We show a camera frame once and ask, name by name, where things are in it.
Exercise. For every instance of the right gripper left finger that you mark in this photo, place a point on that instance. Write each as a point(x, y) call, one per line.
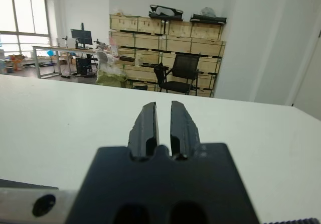
point(145, 131)

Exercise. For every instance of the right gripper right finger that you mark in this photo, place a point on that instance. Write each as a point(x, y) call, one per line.
point(183, 133)

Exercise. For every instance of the black chair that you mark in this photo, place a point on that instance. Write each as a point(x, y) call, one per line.
point(184, 75)

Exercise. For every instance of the olive green bag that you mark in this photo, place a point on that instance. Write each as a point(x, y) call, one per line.
point(110, 77)

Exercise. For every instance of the white plastic chair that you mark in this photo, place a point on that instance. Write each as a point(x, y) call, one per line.
point(102, 58)

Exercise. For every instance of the plywood crate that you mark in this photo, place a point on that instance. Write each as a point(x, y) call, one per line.
point(178, 44)
point(206, 31)
point(208, 47)
point(179, 29)
point(151, 25)
point(123, 39)
point(148, 42)
point(124, 22)

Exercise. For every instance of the black computer tower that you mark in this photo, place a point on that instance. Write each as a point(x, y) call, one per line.
point(83, 65)

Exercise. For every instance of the black computer monitor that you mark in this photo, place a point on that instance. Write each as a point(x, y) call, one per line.
point(81, 35)

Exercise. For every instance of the black flat case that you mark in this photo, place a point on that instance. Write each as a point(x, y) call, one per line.
point(208, 19)

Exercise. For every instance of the white office desk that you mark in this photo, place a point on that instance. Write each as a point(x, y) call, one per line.
point(55, 49)

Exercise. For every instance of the grey plastic bag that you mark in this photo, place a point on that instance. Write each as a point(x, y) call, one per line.
point(208, 11)

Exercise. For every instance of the large window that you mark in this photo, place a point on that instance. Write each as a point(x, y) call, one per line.
point(22, 20)

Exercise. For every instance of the black frame part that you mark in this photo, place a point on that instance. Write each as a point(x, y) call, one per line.
point(165, 14)

